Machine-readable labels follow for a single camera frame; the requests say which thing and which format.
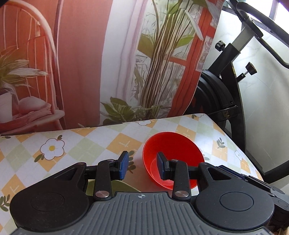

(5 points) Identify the printed room backdrop cloth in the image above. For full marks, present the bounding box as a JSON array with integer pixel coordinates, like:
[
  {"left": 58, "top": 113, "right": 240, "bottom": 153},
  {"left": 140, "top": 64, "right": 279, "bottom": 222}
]
[{"left": 1, "top": 1, "right": 223, "bottom": 135}]

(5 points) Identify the large red bowl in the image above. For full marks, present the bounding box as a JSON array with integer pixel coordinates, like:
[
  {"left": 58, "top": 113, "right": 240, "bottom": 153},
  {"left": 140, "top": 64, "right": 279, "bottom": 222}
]
[{"left": 142, "top": 132, "right": 205, "bottom": 190}]

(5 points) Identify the checkered floral tablecloth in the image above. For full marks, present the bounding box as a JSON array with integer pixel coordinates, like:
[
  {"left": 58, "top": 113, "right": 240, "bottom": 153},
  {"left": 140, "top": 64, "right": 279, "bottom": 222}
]
[{"left": 0, "top": 112, "right": 264, "bottom": 235}]

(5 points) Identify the black exercise bike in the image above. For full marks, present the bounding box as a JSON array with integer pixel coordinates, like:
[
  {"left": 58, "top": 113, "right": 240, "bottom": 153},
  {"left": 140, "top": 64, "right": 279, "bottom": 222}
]
[{"left": 192, "top": 0, "right": 289, "bottom": 184}]

